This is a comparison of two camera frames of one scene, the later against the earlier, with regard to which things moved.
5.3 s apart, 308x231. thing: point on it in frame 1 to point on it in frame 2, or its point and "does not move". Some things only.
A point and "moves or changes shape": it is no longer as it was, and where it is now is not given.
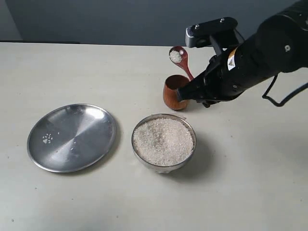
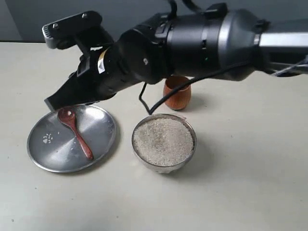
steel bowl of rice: (164, 142) does not move
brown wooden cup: (172, 83) does not move
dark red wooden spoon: (178, 55) moves or changes shape
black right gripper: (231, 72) to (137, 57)
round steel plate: (71, 137) does not move
